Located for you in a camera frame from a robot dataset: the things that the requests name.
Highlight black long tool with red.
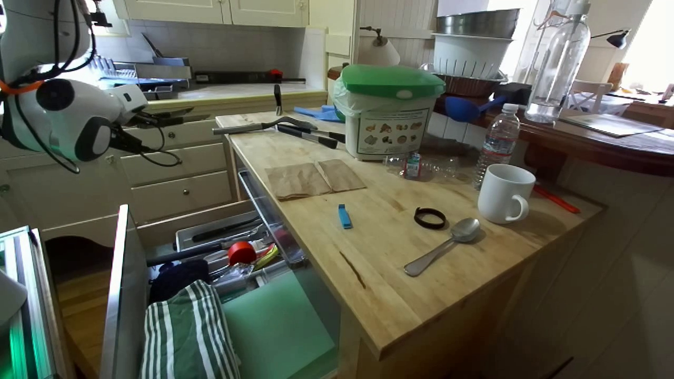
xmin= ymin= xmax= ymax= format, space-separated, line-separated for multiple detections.
xmin=194 ymin=68 xmax=307 ymax=85

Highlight red round cap tool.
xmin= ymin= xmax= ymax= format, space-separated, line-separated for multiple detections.
xmin=227 ymin=241 xmax=258 ymax=266

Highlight open drawer with metal front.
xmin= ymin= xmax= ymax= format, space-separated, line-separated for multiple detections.
xmin=99 ymin=168 xmax=344 ymax=379

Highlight dish rack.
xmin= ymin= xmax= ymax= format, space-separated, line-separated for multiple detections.
xmin=91 ymin=33 xmax=193 ymax=101

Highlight white cabinet with drawers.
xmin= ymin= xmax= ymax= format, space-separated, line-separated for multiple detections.
xmin=0 ymin=91 xmax=329 ymax=248

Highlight metal tongs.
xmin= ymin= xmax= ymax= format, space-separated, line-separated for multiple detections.
xmin=212 ymin=116 xmax=318 ymax=136

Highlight grey utensil tray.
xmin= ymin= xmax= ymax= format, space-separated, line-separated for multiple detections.
xmin=175 ymin=210 xmax=265 ymax=252

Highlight brown paper bag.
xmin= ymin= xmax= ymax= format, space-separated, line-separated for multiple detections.
xmin=318 ymin=159 xmax=367 ymax=193
xmin=265 ymin=162 xmax=332 ymax=201

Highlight dark blue cloth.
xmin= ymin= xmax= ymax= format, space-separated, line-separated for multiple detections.
xmin=148 ymin=258 xmax=210 ymax=304

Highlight crumpled clear plastic wrap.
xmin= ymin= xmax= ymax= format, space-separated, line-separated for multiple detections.
xmin=210 ymin=263 xmax=255 ymax=297

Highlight green white striped towel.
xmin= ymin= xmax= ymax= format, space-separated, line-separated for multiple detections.
xmin=139 ymin=280 xmax=241 ymax=379

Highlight white shade lamp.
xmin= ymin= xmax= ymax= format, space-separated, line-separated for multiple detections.
xmin=358 ymin=26 xmax=401 ymax=67

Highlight white bin with green lid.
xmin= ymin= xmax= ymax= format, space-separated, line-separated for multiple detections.
xmin=332 ymin=64 xmax=447 ymax=162

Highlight green cutting mat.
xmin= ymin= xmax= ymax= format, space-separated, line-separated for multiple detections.
xmin=221 ymin=271 xmax=339 ymax=379

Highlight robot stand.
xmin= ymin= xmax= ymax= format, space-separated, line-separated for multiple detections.
xmin=0 ymin=226 xmax=70 ymax=379

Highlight crushed clear plastic bottle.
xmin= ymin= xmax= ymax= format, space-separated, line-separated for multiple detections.
xmin=383 ymin=151 xmax=460 ymax=183

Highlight blue ladle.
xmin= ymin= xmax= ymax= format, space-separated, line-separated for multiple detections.
xmin=444 ymin=94 xmax=507 ymax=124

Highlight foil pan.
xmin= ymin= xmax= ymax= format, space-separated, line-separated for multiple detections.
xmin=421 ymin=63 xmax=510 ymax=98

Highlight white colander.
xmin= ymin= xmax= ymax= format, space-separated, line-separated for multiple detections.
xmin=431 ymin=33 xmax=514 ymax=81

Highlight metal spoon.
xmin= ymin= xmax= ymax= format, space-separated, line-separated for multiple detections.
xmin=403 ymin=217 xmax=481 ymax=278

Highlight metal mixing bowl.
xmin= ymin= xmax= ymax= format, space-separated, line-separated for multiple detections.
xmin=435 ymin=8 xmax=521 ymax=39

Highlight clear plastic water bottle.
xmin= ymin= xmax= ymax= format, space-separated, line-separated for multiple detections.
xmin=472 ymin=103 xmax=521 ymax=191

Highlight white mug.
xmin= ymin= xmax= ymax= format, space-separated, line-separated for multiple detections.
xmin=477 ymin=163 xmax=537 ymax=225

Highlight black box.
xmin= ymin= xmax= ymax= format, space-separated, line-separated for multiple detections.
xmin=494 ymin=82 xmax=533 ymax=106

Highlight tall clear glass bottle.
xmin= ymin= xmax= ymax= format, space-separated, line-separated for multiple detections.
xmin=524 ymin=0 xmax=592 ymax=125

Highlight orange stick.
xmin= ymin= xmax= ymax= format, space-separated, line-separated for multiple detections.
xmin=533 ymin=184 xmax=581 ymax=214

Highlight white chair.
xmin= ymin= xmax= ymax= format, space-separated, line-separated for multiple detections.
xmin=566 ymin=79 xmax=614 ymax=114

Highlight dark wooden table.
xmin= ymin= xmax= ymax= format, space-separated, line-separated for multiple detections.
xmin=433 ymin=89 xmax=674 ymax=178

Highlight grey place mat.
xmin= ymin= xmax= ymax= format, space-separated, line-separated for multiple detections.
xmin=559 ymin=113 xmax=665 ymax=139

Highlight black desk lamp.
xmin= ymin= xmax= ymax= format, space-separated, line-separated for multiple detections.
xmin=590 ymin=28 xmax=631 ymax=51

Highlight row of white wall cabinets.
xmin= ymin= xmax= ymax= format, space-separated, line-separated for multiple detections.
xmin=112 ymin=0 xmax=310 ymax=28

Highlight black handled kitchen tool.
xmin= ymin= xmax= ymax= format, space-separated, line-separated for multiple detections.
xmin=146 ymin=242 xmax=233 ymax=267

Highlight black ring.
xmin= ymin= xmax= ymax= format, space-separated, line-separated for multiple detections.
xmin=413 ymin=207 xmax=448 ymax=231

